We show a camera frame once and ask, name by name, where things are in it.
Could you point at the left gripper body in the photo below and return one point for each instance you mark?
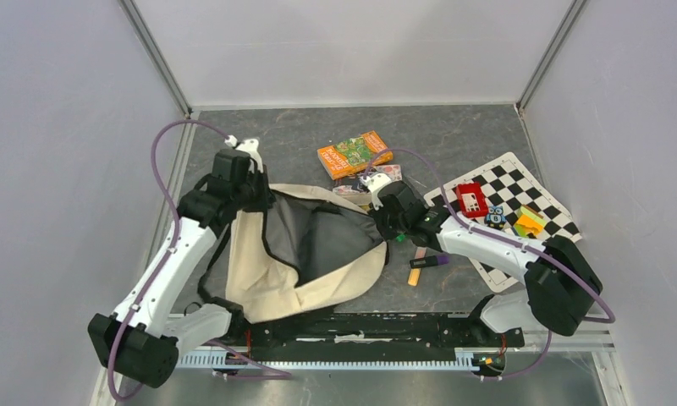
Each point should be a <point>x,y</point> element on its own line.
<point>252,195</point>

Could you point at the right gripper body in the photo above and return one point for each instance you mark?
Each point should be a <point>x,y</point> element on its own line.
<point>388,227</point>

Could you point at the orange green book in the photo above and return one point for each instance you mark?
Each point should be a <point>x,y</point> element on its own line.
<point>350,156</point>

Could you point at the beige canvas backpack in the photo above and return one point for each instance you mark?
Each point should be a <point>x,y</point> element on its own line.
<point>309,249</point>

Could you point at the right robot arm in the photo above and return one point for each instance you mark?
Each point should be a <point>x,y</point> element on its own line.
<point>559,286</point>

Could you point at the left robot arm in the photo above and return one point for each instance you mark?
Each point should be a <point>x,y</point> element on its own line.
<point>138,340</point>

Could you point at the purple highlighter pen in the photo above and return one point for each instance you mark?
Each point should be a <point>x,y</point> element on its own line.
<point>429,261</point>

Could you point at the orange highlighter pen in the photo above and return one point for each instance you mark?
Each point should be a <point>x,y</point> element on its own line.
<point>414,277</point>

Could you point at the red toy block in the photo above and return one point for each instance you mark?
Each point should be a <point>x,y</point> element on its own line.
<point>471,200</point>

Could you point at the blue owl figure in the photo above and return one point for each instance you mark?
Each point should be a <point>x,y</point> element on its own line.
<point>495,217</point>

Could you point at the colourful toy block pile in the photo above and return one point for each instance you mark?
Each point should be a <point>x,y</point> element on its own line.
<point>529,223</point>

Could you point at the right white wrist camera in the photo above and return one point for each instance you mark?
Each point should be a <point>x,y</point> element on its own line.
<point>374,184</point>

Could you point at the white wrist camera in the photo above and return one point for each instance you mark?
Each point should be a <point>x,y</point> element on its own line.
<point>249,146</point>
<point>374,184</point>

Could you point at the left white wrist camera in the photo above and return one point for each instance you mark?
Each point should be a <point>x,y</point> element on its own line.
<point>249,146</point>

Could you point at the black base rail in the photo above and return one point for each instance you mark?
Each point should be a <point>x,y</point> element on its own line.
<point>325,338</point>

